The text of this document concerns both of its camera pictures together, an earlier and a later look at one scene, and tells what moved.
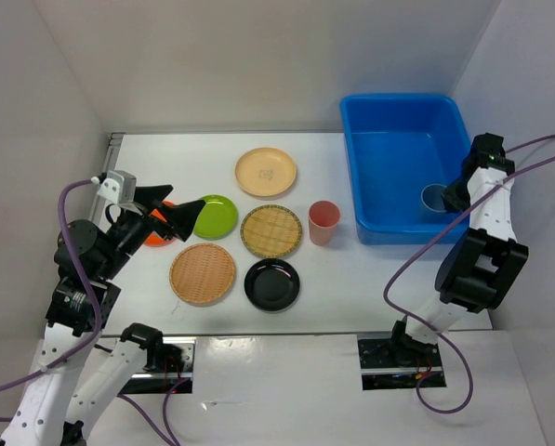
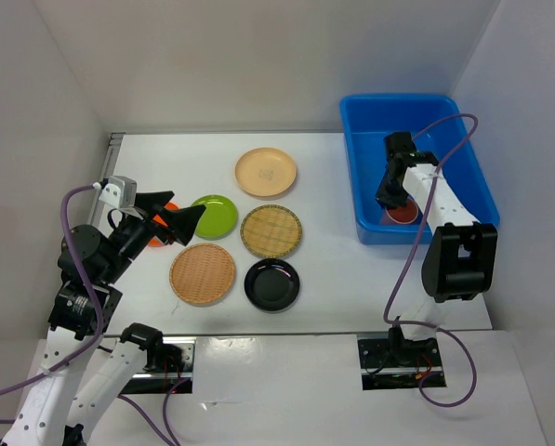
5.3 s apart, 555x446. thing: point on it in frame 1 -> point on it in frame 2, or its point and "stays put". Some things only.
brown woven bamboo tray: (202, 273) stays put
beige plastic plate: (265, 172) stays put
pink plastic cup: (323, 216) -> (403, 215)
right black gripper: (452, 201) -> (383, 197)
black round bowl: (271, 284) stays put
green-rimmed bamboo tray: (270, 230) stays put
